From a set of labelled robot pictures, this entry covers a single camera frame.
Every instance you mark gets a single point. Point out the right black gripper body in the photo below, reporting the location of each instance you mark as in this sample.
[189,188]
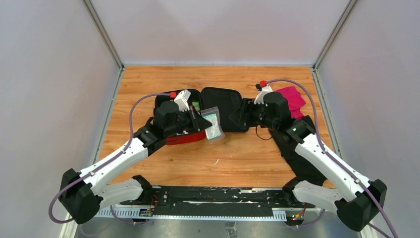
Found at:
[256,113]

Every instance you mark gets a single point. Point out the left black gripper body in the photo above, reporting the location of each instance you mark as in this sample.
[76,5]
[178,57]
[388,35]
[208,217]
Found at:
[184,123]

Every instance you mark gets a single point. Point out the red black medicine case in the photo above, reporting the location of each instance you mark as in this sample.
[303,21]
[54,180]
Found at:
[227,100]

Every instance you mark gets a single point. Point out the teal bandage plastic bag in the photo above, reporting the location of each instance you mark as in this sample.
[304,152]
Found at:
[214,133]

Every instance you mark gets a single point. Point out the green small packet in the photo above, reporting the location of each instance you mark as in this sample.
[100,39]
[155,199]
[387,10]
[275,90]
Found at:
[196,105]

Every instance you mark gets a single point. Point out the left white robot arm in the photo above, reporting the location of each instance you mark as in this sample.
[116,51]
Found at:
[83,194]

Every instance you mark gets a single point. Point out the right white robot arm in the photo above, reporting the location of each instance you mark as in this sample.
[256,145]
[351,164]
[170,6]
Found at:
[356,199]

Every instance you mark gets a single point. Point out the pink cloth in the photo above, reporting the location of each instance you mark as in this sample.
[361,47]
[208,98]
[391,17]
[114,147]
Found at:
[294,99]

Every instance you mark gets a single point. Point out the black cloth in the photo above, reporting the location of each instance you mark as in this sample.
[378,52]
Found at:
[302,168]

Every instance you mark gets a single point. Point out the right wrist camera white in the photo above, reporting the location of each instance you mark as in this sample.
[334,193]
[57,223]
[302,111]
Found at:
[262,91]

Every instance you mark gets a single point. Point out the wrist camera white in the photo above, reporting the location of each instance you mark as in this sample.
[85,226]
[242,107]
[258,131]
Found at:
[182,100]
[262,91]

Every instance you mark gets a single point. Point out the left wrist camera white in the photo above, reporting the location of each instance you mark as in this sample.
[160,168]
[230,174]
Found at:
[182,100]

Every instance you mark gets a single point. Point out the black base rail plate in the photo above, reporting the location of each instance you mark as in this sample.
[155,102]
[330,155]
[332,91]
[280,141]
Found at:
[202,201]

